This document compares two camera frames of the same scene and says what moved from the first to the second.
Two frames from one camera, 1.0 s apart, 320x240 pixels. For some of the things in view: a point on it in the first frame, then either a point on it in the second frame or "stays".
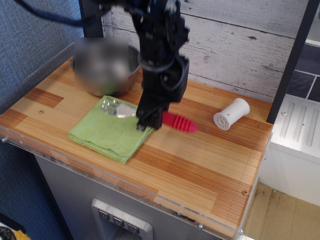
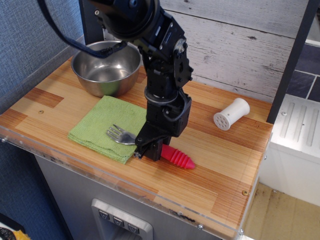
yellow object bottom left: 21,235 stays
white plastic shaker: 224,119 stays
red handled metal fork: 175,120 to 122,137
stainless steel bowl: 105,70 stays
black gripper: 160,88 to 163,120
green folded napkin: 117,137 stays
